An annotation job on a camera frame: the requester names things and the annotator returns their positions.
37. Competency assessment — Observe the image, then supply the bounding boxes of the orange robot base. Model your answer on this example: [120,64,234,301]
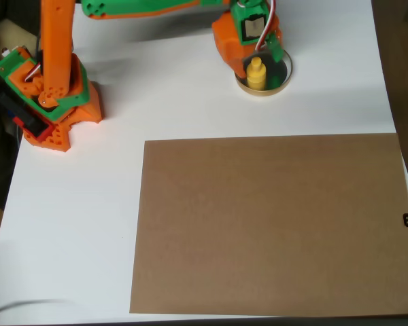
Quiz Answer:
[0,46,103,154]

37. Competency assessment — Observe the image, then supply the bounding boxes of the red white wrist servo cable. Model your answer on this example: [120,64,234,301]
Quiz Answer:
[254,0,277,52]

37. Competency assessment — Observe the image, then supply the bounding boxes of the small yellow plastic knob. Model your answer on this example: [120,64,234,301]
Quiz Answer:
[246,56,267,91]

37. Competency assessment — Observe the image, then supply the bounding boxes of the brown rectangular board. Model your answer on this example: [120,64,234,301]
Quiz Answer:
[129,133,408,315]

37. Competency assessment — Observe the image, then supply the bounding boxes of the beige cardboard box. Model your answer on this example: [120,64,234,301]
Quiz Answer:
[0,18,41,60]

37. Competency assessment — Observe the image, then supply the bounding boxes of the round dish gold rim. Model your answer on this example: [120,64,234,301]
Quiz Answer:
[233,47,293,98]

